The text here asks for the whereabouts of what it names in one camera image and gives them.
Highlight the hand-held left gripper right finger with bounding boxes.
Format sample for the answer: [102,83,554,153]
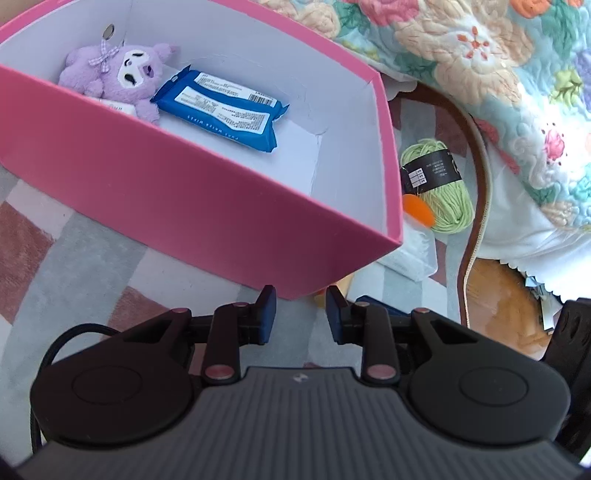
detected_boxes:
[325,285,482,387]

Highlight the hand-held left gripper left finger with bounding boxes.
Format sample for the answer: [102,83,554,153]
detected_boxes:
[122,285,278,387]

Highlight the clear floss pick box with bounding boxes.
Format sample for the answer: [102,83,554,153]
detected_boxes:
[376,222,440,283]

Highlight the pink cardboard box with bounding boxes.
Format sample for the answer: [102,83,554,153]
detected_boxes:
[0,0,405,302]

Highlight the orange makeup sponge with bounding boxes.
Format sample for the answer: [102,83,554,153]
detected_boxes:
[403,194,436,228]

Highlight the green yarn ball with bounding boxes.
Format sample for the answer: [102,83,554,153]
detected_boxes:
[399,138,473,234]

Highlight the blue wet wipes pack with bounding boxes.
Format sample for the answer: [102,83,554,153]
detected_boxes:
[150,65,291,153]

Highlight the small white blue carton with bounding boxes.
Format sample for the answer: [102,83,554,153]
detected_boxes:
[90,95,138,119]

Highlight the purple plush toy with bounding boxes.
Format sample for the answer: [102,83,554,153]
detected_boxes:
[58,42,181,124]

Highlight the papers under bed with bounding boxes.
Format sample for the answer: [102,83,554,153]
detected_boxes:
[524,274,561,330]

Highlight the checkered rug with brown border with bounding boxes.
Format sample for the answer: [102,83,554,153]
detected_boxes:
[0,82,491,464]

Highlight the floral quilted bedspread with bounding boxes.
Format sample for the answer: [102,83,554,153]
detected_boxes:
[249,0,591,232]

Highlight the black cable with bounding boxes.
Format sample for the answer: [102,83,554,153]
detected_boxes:
[28,323,122,459]

